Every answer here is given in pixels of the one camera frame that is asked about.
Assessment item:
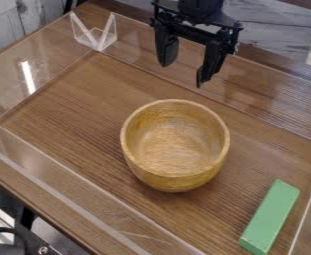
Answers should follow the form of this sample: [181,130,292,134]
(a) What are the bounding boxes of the clear acrylic corner bracket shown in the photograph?
[70,12,118,52]

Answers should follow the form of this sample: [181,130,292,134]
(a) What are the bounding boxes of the brown wooden bowl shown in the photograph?
[120,99,231,193]

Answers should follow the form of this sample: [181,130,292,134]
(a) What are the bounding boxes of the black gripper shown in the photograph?
[151,0,243,88]

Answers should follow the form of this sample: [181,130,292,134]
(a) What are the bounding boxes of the clear acrylic barrier wall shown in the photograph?
[0,7,311,255]

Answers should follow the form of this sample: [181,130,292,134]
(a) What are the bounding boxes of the black table leg bracket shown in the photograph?
[15,207,62,255]

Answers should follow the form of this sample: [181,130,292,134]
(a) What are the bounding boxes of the green rectangular block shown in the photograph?
[239,180,300,255]

